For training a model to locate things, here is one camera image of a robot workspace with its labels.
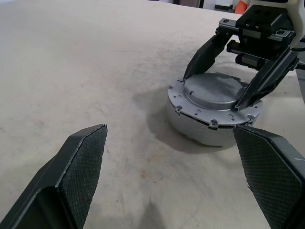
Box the round grey motor lid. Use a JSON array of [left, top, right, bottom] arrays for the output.
[[167, 72, 264, 131]]

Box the motor stator with copper windings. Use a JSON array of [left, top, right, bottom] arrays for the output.
[[166, 100, 263, 147]]

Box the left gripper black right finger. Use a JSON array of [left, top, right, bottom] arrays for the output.
[[233, 125, 305, 229]]

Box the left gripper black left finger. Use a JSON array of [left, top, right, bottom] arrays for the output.
[[0, 124, 108, 229]]

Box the orange stool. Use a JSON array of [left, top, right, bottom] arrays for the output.
[[235, 0, 249, 14]]

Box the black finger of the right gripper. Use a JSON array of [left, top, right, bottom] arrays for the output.
[[183, 31, 231, 81], [234, 48, 300, 112]]

